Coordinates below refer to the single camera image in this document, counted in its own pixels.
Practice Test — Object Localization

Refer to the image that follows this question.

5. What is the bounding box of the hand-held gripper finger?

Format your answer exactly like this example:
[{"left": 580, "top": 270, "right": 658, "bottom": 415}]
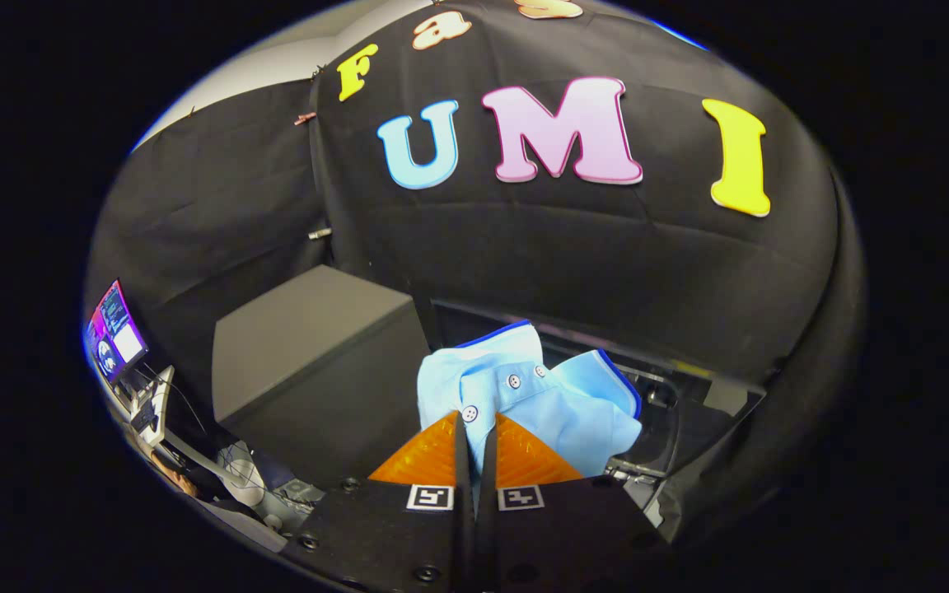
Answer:
[
  {"left": 474, "top": 412, "right": 673, "bottom": 593},
  {"left": 281, "top": 410, "right": 475, "bottom": 593}
]

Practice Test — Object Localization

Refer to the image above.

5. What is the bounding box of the light blue polo shirt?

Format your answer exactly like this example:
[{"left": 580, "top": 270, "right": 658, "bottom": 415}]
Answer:
[{"left": 417, "top": 320, "right": 644, "bottom": 479}]

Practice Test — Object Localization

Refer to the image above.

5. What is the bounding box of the black washing machine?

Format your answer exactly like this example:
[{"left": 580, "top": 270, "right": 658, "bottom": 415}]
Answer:
[{"left": 429, "top": 298, "right": 768, "bottom": 532}]

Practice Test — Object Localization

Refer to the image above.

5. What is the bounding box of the grey box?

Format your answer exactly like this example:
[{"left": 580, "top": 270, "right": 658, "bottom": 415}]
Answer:
[{"left": 211, "top": 264, "right": 436, "bottom": 488}]

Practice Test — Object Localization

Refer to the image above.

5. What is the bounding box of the white round object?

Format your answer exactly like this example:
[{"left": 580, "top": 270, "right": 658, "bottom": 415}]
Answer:
[{"left": 222, "top": 463, "right": 267, "bottom": 507}]

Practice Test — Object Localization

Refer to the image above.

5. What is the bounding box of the white stand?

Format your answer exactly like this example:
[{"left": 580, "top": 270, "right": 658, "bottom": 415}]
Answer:
[{"left": 124, "top": 365, "right": 176, "bottom": 450}]

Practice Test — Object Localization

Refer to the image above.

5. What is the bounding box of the computer monitor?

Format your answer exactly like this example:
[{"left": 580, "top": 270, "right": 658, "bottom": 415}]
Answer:
[{"left": 83, "top": 280, "right": 150, "bottom": 384}]

